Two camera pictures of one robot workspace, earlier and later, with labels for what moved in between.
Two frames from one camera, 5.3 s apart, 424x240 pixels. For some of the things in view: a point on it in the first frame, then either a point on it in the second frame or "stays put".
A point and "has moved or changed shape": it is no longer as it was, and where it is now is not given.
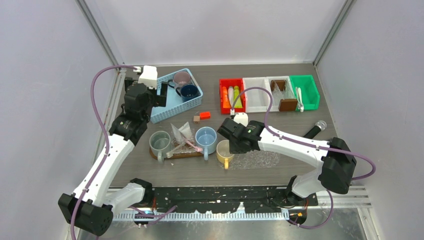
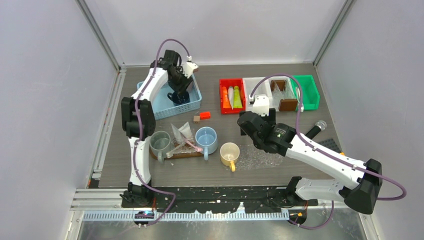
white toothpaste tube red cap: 178,135 stays put
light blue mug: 206,138 stays put
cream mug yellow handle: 223,152 has moved or changed shape
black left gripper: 160,99 → 185,82
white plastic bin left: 257,100 stays put
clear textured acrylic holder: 186,148 stays put
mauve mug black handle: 180,78 has moved or changed shape
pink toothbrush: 197,149 stays put
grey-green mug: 160,144 stays put
